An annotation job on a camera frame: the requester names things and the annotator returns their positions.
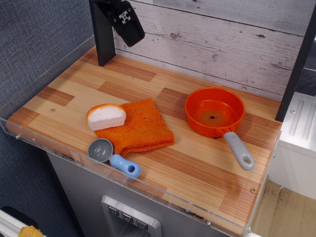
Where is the right dark grey post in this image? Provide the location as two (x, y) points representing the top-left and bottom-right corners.
(275, 6), (316, 122)

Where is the silver dispenser panel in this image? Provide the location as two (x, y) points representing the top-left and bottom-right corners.
(101, 195), (162, 237)

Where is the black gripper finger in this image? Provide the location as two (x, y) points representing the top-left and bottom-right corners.
(97, 0), (145, 47)

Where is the grey toy fridge cabinet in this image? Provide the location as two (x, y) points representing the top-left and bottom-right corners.
(48, 154), (225, 237)

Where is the orange knitted cloth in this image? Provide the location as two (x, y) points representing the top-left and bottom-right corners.
(96, 98), (175, 156)

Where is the toy bread slice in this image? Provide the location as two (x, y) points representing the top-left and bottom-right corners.
(86, 104), (126, 131)

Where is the dark grey post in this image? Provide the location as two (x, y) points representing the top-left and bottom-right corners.
(275, 6), (316, 122)
(89, 0), (116, 67)

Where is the grey scoop blue handle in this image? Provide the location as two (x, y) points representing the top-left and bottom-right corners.
(87, 138), (142, 180)

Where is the clear acrylic guard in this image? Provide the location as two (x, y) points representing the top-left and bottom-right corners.
(0, 36), (281, 236)

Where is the orange toy pan grey handle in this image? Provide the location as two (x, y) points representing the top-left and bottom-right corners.
(184, 87), (255, 171)

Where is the left dark grey post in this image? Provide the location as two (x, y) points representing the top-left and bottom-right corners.
(89, 0), (116, 67)

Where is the yellow object at corner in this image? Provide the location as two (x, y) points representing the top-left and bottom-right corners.
(18, 226), (44, 237)

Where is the white grooved board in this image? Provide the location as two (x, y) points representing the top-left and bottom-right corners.
(280, 92), (316, 152)

